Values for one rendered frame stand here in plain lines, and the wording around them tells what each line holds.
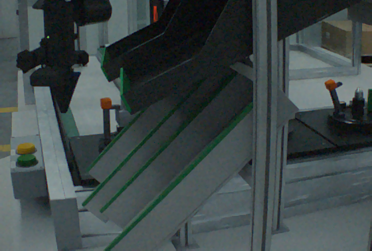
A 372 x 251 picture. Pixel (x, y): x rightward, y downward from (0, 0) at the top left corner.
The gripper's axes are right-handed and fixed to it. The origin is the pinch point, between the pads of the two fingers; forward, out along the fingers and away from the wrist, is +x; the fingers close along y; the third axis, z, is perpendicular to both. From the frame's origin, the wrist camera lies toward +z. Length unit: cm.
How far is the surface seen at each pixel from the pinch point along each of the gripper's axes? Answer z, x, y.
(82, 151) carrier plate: -2.3, 12.0, -2.5
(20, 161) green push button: 8.6, 11.9, 4.0
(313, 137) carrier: -47, 12, -13
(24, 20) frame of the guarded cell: 36, -5, -73
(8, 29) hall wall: 335, 97, -735
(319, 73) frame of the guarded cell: -60, 22, -112
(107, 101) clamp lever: -8.3, 1.8, -1.7
